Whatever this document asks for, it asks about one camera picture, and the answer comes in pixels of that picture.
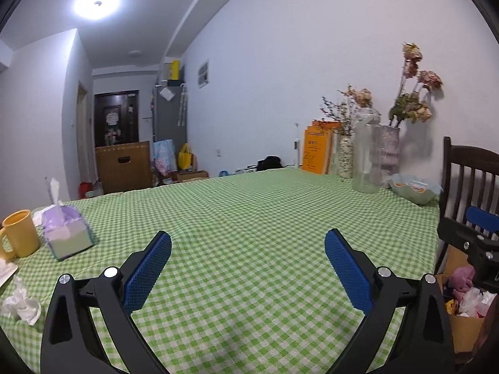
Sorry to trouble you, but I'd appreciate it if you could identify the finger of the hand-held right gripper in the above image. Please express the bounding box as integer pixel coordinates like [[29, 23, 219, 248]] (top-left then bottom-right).
[[437, 216, 492, 256], [466, 206, 499, 240]]

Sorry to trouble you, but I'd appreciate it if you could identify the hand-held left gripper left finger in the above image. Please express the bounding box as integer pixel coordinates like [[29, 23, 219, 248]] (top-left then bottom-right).
[[40, 231, 173, 374]]

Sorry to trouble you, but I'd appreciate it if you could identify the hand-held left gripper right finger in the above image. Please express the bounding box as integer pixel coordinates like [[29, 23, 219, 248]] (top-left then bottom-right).
[[324, 229, 455, 374]]

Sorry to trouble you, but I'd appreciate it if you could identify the mauve cloth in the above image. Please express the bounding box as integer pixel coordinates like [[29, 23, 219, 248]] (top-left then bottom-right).
[[448, 266, 476, 293]]

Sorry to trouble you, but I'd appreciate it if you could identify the white plastic piece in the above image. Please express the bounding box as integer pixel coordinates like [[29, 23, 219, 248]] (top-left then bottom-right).
[[458, 287, 497, 318]]

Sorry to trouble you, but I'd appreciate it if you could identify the cardboard box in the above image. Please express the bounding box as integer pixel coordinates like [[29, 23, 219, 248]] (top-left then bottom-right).
[[434, 243, 488, 353], [177, 169, 209, 183]]

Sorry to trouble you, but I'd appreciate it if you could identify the pale blue wavy bowl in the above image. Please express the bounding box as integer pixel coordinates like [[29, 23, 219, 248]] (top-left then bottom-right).
[[388, 173, 443, 206]]

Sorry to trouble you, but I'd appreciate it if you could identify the dark wooden chair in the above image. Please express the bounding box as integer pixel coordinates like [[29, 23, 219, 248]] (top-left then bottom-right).
[[433, 136, 499, 277]]

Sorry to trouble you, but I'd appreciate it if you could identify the purple tissue box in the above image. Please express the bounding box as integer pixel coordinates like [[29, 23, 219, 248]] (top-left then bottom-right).
[[41, 178, 94, 261]]

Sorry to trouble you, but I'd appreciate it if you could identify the flat cardboard box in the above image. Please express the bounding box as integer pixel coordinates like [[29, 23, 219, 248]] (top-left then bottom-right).
[[177, 169, 209, 183]]

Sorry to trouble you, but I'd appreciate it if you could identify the green checked tablecloth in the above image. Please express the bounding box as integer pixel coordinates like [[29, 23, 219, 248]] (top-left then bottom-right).
[[0, 167, 443, 374]]

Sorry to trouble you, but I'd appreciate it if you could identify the tall clear glass jar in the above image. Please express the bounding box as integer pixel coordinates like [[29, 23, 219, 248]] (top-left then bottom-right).
[[352, 114, 385, 194]]

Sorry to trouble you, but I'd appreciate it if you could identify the small pebble pattern vase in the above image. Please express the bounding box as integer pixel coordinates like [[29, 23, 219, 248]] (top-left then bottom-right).
[[338, 134, 355, 179]]

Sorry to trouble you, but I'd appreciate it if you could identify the light blue patterned bag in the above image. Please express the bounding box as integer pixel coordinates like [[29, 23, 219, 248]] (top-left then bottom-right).
[[153, 139, 178, 178]]

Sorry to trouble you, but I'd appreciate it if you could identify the mauve textured vase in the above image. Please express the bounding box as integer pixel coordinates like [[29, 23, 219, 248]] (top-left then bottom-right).
[[380, 125, 401, 182]]

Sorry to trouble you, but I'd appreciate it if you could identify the yellow tote bag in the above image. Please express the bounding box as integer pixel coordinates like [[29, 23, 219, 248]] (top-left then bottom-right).
[[178, 143, 194, 170]]

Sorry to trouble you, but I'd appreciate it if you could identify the orange carton box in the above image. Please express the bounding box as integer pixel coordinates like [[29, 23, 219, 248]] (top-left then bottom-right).
[[301, 121, 344, 175]]

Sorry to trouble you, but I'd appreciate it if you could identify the black bag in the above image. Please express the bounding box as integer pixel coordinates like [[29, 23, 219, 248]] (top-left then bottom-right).
[[257, 156, 284, 171]]

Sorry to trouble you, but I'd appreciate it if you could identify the yellow mug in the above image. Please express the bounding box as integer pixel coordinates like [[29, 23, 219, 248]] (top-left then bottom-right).
[[0, 209, 41, 261]]

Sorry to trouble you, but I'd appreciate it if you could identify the crumpled white tissue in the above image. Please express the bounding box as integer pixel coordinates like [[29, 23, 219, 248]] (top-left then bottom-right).
[[1, 276, 41, 326]]

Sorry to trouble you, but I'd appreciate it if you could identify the dried rose bouquet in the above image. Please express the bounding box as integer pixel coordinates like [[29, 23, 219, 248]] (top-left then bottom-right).
[[388, 42, 444, 127]]

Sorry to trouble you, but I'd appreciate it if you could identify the white napkin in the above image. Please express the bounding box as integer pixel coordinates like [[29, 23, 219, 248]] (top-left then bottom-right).
[[0, 259, 18, 287]]

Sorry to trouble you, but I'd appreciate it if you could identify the grey refrigerator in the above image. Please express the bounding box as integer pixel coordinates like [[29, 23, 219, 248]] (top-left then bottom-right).
[[155, 80, 188, 164]]

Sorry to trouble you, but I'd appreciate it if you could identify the dark brown door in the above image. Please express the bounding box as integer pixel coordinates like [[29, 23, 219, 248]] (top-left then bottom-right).
[[94, 89, 140, 149]]

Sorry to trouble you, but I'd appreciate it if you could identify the dried branch bouquet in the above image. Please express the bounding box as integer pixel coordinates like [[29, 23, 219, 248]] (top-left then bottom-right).
[[322, 84, 373, 135]]

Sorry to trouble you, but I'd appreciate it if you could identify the round ceiling light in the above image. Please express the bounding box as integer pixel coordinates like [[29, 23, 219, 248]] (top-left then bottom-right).
[[73, 0, 119, 20]]

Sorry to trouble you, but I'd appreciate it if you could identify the brown box with handle hole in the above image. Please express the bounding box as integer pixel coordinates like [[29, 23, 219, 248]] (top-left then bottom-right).
[[94, 141, 153, 194]]

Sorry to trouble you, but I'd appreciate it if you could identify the white wall vent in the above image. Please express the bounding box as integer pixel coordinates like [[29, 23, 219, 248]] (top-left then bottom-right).
[[197, 59, 210, 88]]

